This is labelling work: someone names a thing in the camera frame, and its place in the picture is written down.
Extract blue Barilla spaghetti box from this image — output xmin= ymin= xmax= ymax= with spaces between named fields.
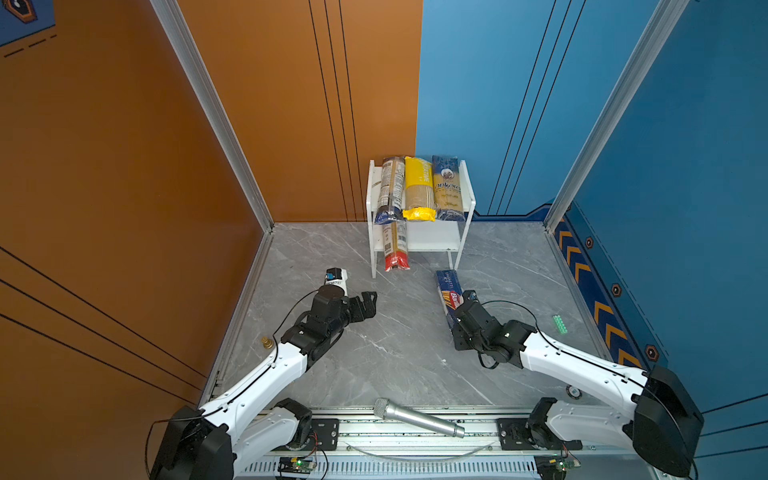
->
xmin=436 ymin=270 xmax=463 ymax=329

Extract red-ended clear spaghetti bag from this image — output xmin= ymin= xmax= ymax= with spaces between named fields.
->
xmin=382 ymin=221 xmax=410 ymax=272

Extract clear labelled spaghetti bag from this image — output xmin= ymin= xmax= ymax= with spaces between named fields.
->
xmin=374 ymin=157 xmax=405 ymax=225

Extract yellow Pastatime spaghetti bag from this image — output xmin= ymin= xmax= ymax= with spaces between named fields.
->
xmin=403 ymin=156 xmax=437 ymax=222

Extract blue Ankara spaghetti bag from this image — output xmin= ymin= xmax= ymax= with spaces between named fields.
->
xmin=431 ymin=155 xmax=464 ymax=221

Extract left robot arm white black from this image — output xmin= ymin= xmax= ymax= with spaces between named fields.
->
xmin=145 ymin=282 xmax=378 ymax=479

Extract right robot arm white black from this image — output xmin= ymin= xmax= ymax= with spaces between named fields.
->
xmin=447 ymin=290 xmax=704 ymax=479

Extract white two-tier metal shelf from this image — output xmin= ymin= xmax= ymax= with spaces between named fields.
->
xmin=365 ymin=160 xmax=476 ymax=278

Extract green toy brick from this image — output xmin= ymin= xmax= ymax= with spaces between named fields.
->
xmin=552 ymin=315 xmax=568 ymax=335

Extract silver microphone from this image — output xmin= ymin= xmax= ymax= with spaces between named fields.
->
xmin=373 ymin=398 xmax=465 ymax=438

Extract small round floor disc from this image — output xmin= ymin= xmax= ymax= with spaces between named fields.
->
xmin=566 ymin=385 xmax=583 ymax=400

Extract left green circuit board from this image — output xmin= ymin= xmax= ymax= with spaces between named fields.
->
xmin=277 ymin=457 xmax=318 ymax=479

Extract green circuit board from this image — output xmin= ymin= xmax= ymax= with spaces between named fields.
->
xmin=534 ymin=457 xmax=581 ymax=480
xmin=277 ymin=457 xmax=318 ymax=479

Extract right green circuit board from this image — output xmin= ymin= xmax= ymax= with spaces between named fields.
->
xmin=534 ymin=457 xmax=581 ymax=480

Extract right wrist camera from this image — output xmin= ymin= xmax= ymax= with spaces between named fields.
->
xmin=462 ymin=290 xmax=478 ymax=303

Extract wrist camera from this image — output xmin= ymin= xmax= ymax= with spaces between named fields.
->
xmin=324 ymin=267 xmax=349 ymax=295
xmin=462 ymin=290 xmax=478 ymax=303

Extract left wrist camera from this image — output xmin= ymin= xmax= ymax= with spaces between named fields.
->
xmin=324 ymin=267 xmax=349 ymax=295

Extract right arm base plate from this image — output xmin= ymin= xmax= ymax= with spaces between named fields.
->
xmin=496 ymin=418 xmax=583 ymax=451

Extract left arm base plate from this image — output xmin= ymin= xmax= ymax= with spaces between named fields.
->
xmin=273 ymin=418 xmax=340 ymax=452

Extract aluminium front rail frame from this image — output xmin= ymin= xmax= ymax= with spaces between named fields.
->
xmin=233 ymin=409 xmax=671 ymax=479

